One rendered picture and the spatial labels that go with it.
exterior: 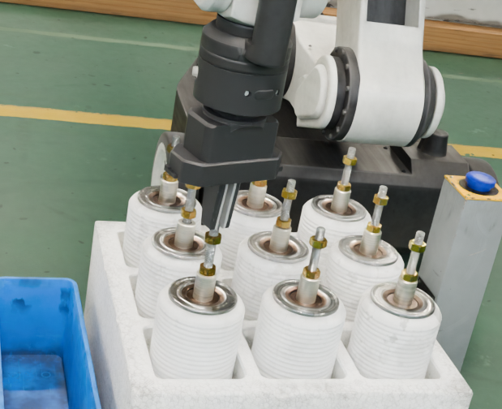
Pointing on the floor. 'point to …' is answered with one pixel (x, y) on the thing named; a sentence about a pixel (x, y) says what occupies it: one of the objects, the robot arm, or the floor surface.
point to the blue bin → (40, 346)
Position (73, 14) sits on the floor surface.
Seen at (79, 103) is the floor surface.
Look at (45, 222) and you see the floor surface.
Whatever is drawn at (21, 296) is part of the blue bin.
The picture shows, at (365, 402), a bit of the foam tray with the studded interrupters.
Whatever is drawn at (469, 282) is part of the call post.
